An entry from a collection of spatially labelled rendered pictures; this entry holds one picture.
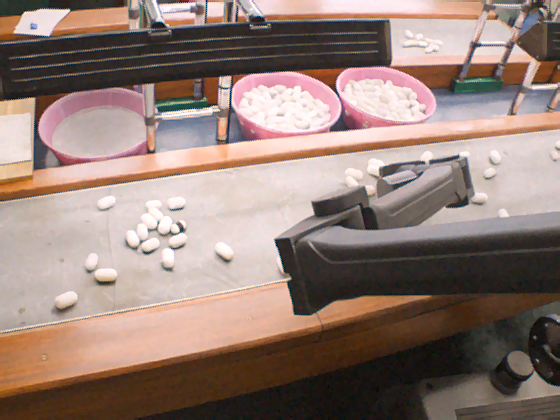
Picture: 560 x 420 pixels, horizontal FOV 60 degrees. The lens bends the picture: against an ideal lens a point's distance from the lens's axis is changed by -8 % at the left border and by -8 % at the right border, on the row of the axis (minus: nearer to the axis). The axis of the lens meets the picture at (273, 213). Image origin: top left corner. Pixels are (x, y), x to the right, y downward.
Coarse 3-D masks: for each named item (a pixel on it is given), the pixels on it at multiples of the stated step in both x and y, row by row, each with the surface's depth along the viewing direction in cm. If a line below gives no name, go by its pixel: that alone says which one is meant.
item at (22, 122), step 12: (0, 120) 106; (12, 120) 106; (24, 120) 106; (0, 132) 103; (12, 132) 103; (24, 132) 103; (0, 144) 100; (12, 144) 100; (24, 144) 101; (0, 156) 98; (12, 156) 98; (24, 156) 98
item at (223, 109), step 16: (144, 0) 77; (224, 0) 88; (240, 0) 80; (144, 16) 84; (160, 16) 72; (224, 16) 90; (256, 16) 75; (160, 32) 71; (256, 32) 75; (224, 80) 99; (144, 96) 96; (224, 96) 102; (144, 112) 99; (176, 112) 102; (192, 112) 103; (208, 112) 104; (224, 112) 104; (224, 128) 107; (224, 144) 111
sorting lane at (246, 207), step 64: (64, 192) 98; (128, 192) 100; (192, 192) 102; (256, 192) 104; (320, 192) 106; (512, 192) 114; (0, 256) 85; (64, 256) 87; (128, 256) 89; (192, 256) 91; (256, 256) 92; (0, 320) 77; (64, 320) 78
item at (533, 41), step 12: (540, 24) 93; (552, 24) 94; (528, 36) 97; (540, 36) 94; (552, 36) 94; (528, 48) 97; (540, 48) 95; (552, 48) 95; (540, 60) 95; (552, 60) 96
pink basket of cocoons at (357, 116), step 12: (348, 72) 138; (360, 72) 141; (372, 72) 142; (396, 72) 141; (336, 84) 131; (384, 84) 143; (420, 84) 138; (420, 96) 138; (432, 96) 133; (348, 108) 129; (360, 108) 124; (432, 108) 130; (348, 120) 133; (360, 120) 128; (372, 120) 125; (384, 120) 123; (396, 120) 123; (420, 120) 125
